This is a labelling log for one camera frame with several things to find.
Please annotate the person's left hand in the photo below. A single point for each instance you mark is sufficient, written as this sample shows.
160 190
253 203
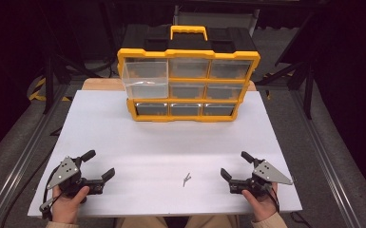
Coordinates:
66 205

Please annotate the small metal screw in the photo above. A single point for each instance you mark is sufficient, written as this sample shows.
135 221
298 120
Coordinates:
188 176

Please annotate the black metal stand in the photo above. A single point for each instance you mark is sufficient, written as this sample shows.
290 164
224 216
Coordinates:
308 95
48 88

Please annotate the person's beige trousers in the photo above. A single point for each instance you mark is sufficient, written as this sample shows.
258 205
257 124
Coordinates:
139 223

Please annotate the yellow black floor tape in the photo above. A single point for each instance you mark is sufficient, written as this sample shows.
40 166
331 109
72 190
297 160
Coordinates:
37 91

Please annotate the yellow black storage organizer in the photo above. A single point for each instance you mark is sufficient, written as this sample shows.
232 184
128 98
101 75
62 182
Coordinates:
187 53

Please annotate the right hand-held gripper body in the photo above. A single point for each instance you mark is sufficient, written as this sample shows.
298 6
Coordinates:
261 177

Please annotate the set of small organizer drawers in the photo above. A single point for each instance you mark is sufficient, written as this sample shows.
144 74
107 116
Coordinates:
228 69

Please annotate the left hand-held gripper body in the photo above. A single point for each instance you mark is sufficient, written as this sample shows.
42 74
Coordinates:
66 172

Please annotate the clear plastic drawer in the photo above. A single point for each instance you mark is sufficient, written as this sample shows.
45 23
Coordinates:
145 90

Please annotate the person's right hand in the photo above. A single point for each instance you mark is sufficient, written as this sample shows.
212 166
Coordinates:
263 205

